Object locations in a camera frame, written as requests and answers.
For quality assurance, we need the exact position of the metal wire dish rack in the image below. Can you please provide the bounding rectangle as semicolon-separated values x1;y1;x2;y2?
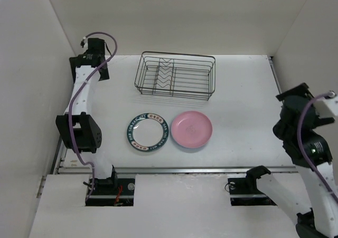
134;51;216;101

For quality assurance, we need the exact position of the teal rim lettered plate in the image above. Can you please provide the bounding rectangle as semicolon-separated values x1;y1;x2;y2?
126;113;169;153

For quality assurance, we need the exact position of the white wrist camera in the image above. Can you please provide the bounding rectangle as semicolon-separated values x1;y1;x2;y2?
314;91;338;118
80;36;88;49

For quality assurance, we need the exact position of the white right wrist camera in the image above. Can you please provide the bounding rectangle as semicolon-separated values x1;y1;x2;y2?
314;91;338;118

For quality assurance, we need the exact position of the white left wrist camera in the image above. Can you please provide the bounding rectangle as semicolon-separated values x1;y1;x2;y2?
80;36;88;49

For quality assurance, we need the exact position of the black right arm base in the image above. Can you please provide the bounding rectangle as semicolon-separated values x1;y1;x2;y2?
224;177;276;206

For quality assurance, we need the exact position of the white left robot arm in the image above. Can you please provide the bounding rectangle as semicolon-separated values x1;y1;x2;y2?
55;36;109;175

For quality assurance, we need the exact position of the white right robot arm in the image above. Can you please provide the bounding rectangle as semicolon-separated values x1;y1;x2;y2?
245;83;337;237

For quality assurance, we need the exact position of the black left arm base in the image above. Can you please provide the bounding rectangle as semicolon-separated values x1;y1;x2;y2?
84;174;136;207

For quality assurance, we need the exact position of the blue plate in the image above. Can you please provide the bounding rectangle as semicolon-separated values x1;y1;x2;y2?
172;132;211;149

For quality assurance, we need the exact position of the pink plate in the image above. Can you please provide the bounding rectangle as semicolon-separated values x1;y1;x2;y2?
171;111;213;136

